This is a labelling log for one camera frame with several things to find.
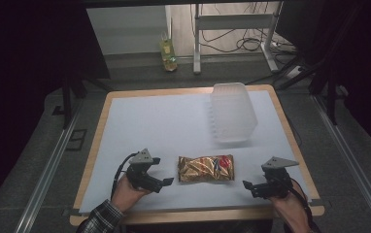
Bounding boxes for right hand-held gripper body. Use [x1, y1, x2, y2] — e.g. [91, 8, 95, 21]
[251, 155, 300, 200]

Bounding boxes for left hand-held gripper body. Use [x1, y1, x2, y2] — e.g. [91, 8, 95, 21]
[125, 148, 164, 194]

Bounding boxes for golden snack packet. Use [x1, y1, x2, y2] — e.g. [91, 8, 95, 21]
[177, 153, 236, 183]

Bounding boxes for translucent plastic container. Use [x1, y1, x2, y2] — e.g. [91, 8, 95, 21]
[209, 82, 259, 145]

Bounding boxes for person's left hand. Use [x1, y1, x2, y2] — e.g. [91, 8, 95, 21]
[110, 175, 152, 214]

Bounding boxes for person's right hand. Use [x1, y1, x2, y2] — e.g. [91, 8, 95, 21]
[268, 179, 312, 231]

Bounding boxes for white table mat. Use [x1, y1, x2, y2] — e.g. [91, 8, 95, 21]
[78, 89, 312, 216]

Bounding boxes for black metal stand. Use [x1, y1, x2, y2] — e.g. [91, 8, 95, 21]
[52, 72, 112, 131]
[275, 54, 341, 126]

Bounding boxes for yellow liquid bottle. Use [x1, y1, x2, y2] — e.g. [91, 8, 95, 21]
[158, 30, 179, 73]

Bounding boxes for white power strip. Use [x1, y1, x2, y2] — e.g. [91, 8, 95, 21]
[285, 65, 305, 81]

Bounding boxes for black curtain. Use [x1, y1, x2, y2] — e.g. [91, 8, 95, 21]
[275, 0, 371, 159]
[0, 0, 112, 215]

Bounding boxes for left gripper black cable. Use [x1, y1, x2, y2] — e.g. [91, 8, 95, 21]
[110, 150, 140, 201]

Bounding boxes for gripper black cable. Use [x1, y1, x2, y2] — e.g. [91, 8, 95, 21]
[110, 150, 140, 201]
[286, 178, 321, 233]

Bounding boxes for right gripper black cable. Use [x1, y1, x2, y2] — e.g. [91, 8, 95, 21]
[286, 178, 321, 233]

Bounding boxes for black floor bracket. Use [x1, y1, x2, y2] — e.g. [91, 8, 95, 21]
[64, 128, 88, 152]

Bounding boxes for aluminium floor rail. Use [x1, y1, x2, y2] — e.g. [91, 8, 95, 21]
[13, 98, 84, 233]
[312, 94, 371, 233]

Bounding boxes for black floor cables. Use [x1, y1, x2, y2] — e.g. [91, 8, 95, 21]
[189, 2, 299, 56]

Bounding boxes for white metal desk frame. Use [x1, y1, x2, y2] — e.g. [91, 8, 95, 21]
[192, 1, 285, 76]

